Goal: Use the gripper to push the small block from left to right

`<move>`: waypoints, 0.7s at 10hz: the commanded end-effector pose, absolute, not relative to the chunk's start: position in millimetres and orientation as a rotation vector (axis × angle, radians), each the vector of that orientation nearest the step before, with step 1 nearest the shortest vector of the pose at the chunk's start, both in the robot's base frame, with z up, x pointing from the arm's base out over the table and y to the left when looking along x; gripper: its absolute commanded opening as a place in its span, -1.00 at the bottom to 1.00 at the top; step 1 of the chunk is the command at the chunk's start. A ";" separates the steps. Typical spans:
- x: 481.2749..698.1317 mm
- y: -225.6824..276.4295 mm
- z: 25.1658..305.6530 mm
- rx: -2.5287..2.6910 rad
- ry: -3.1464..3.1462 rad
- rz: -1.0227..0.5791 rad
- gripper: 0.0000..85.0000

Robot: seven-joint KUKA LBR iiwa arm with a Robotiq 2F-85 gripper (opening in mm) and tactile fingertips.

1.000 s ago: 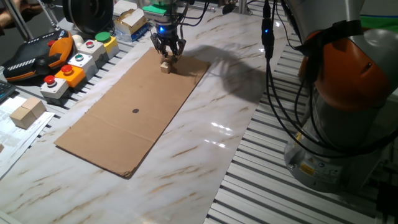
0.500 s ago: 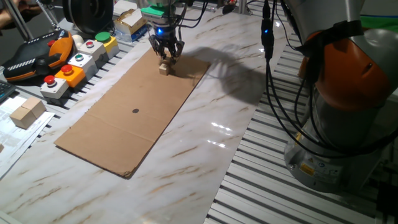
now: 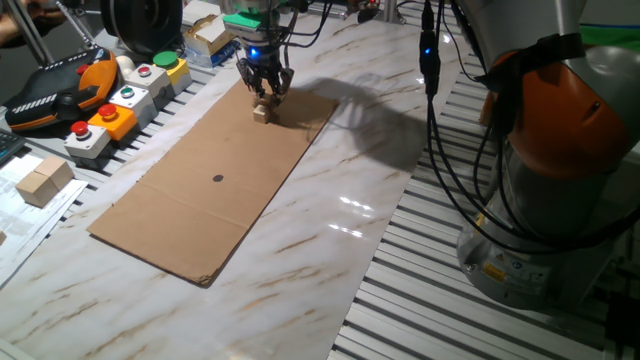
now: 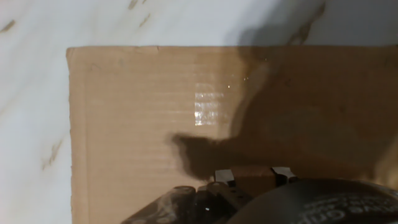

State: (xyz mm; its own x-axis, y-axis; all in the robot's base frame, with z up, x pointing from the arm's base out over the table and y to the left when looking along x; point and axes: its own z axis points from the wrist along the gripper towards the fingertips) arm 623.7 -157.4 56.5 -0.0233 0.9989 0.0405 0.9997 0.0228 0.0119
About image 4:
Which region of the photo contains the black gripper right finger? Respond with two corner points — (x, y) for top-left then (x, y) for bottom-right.
(271, 166), (300, 188)

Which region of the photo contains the white marble pattern mat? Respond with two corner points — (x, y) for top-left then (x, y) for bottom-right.
(0, 0), (398, 224)

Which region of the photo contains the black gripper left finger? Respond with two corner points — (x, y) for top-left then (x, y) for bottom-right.
(206, 169), (253, 210)

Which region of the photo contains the brown cardboard sheet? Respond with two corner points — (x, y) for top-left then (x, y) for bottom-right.
(65, 45), (398, 224)

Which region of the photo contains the small wooden cube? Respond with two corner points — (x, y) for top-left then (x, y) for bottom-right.
(229, 165), (277, 198)

